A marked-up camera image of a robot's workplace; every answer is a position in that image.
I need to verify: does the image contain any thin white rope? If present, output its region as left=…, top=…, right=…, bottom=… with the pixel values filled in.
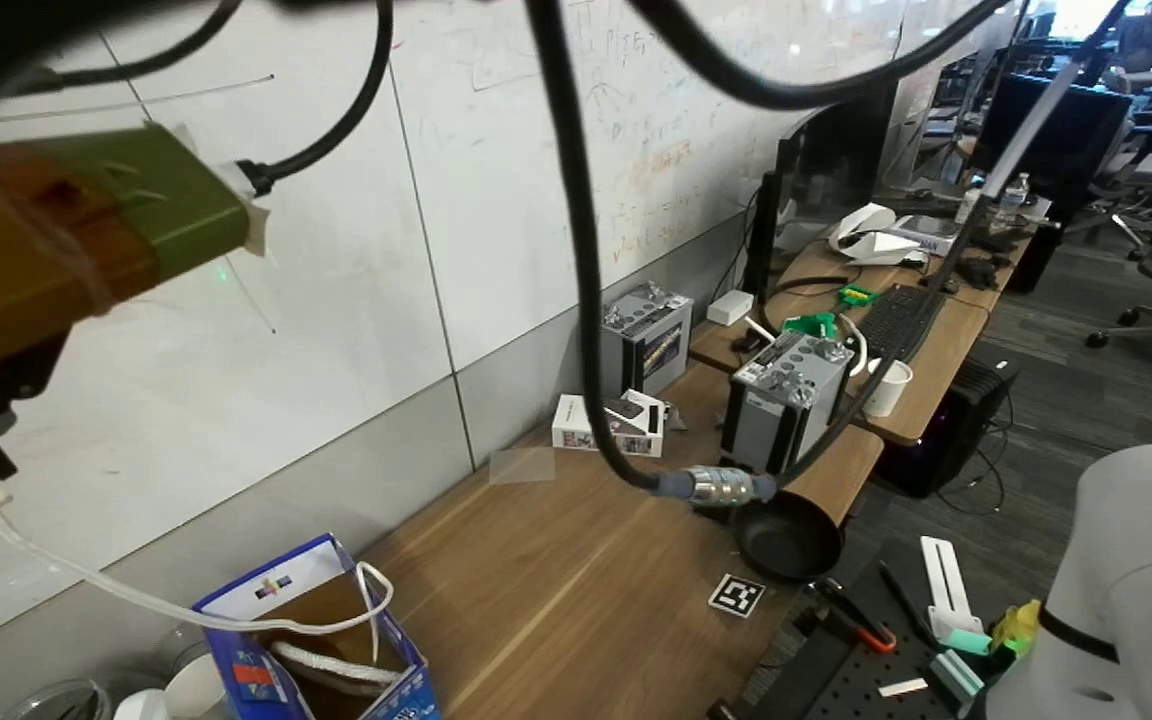
left=0, top=483, right=398, bottom=674

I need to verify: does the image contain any thick white rope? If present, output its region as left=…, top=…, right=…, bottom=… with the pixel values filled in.
left=267, top=637, right=408, bottom=692

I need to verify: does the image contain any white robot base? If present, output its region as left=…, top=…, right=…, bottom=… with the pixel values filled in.
left=984, top=440, right=1152, bottom=720

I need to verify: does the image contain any blue printed cardboard box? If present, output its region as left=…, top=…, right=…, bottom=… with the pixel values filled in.
left=191, top=534, right=449, bottom=720

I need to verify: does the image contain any small open white box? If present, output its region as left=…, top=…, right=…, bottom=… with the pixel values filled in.
left=548, top=383, right=677, bottom=465

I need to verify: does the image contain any white mug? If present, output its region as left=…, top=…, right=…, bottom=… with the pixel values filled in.
left=112, top=652, right=240, bottom=720

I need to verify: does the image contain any black white fiducial tag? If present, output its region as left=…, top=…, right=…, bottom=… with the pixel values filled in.
left=704, top=572, right=766, bottom=623

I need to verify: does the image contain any large silver toaster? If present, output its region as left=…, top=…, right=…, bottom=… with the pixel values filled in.
left=719, top=327, right=859, bottom=480

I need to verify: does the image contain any black frying pan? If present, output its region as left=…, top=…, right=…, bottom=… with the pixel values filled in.
left=732, top=483, right=847, bottom=588

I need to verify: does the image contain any green plastic object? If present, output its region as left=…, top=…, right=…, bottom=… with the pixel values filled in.
left=785, top=281, right=880, bottom=344

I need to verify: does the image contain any black clamp orange trigger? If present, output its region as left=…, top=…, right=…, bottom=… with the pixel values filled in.
left=807, top=572, right=903, bottom=660

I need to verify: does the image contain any white paper cup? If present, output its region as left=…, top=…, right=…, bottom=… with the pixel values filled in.
left=863, top=356, right=919, bottom=426

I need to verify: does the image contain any black computer monitor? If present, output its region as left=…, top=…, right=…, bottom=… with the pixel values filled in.
left=738, top=91, right=903, bottom=317

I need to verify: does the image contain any white desk device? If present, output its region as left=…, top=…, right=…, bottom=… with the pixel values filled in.
left=824, top=200, right=936, bottom=272

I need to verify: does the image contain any black perforated mat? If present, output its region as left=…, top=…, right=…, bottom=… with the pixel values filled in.
left=709, top=534, right=1073, bottom=720

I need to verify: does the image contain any black keyboard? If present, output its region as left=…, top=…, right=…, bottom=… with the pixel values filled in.
left=854, top=281, right=955, bottom=363

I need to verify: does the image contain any small silver piece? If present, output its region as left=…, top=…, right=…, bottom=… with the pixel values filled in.
left=871, top=674, right=936, bottom=705

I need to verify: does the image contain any black computer tower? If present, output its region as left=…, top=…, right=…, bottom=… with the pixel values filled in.
left=883, top=348, right=1024, bottom=499

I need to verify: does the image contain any white green hand tool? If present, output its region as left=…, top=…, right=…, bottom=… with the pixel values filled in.
left=916, top=534, right=995, bottom=646

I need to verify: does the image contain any teal small item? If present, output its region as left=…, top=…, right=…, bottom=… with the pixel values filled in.
left=927, top=646, right=995, bottom=708

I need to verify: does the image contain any yellow green small item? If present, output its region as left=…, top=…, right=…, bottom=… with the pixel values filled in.
left=986, top=595, right=1056, bottom=666

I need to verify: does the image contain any yellow wrist camera bar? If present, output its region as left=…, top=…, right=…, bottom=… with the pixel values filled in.
left=0, top=120, right=267, bottom=392

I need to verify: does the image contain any thin black camera cable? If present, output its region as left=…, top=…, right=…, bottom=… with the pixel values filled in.
left=232, top=0, right=398, bottom=200

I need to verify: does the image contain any thick cable with grey connector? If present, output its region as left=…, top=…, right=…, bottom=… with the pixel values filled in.
left=521, top=0, right=785, bottom=516

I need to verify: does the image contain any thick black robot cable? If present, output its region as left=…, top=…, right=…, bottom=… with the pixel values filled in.
left=621, top=0, right=1019, bottom=120

